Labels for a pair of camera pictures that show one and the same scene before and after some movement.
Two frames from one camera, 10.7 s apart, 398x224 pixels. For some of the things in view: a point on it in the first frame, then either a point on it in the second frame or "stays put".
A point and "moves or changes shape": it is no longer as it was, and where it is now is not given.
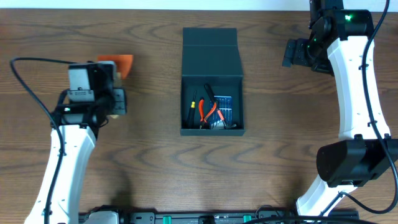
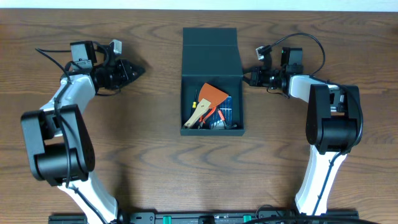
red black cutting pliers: x=201 y=111 stays put
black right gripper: x=296 y=53 → x=255 y=76
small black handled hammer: x=219 y=112 stays put
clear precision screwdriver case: x=225 y=104 stays put
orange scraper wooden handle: x=123 y=63 moves or changes shape
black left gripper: x=120 y=101 → x=121 y=73
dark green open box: x=211 y=56 stays put
